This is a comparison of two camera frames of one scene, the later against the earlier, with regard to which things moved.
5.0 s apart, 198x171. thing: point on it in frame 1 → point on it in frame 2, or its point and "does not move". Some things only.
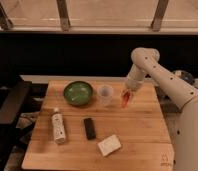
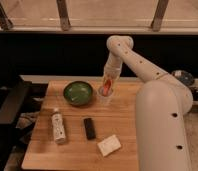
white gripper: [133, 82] → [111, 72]
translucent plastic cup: [105, 94] does not move
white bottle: [58, 126] does not move
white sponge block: [109, 145] does not move
